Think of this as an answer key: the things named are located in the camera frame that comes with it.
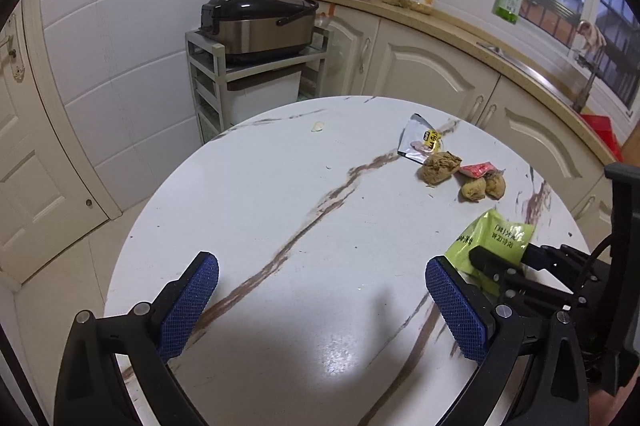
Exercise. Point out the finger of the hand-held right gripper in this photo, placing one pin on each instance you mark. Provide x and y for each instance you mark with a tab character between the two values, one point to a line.
492	263
537	256

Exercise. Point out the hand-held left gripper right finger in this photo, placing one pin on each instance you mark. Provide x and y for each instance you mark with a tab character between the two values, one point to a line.
457	311

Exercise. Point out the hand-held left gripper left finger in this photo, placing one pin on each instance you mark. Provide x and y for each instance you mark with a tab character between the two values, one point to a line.
187	306

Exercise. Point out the light green snack packet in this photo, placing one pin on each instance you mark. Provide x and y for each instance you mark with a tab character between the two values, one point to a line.
492	238

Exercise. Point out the small brown crumbly lump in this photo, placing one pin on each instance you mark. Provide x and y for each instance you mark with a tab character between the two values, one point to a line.
496	185
472	189

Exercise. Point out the red sauce sachet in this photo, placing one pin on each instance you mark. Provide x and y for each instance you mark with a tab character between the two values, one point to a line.
477	168

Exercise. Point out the large brown crumbly lump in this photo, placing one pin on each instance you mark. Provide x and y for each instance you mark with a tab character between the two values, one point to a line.
440	166

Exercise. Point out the red plastic basin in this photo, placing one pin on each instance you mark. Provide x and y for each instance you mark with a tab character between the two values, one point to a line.
602	128

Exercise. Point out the silver snack packet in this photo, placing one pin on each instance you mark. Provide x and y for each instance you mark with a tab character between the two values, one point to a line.
420	138

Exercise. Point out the metal sink faucet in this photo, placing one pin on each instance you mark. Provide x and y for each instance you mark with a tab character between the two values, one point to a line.
585	81

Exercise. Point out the cream panelled door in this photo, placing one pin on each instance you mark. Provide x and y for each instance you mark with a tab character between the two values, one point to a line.
30	186

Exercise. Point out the small pale garlic piece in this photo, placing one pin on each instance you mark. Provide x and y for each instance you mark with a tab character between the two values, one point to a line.
318	127

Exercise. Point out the pinkish cloth on faucet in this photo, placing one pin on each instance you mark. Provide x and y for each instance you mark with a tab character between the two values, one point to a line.
592	33

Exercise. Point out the white storage bin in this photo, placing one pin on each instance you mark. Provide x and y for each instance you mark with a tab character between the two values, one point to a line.
262	93

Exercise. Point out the grey storage trolley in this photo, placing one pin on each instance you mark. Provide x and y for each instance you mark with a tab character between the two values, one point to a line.
205	71

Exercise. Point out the beige kitchen countertop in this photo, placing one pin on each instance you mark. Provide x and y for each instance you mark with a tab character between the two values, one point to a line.
450	23

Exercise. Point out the green dish soap bottle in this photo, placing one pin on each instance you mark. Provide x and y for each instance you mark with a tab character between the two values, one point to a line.
507	1

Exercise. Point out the black and steel rice cooker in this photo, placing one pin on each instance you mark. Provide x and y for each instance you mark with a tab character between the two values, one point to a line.
255	23

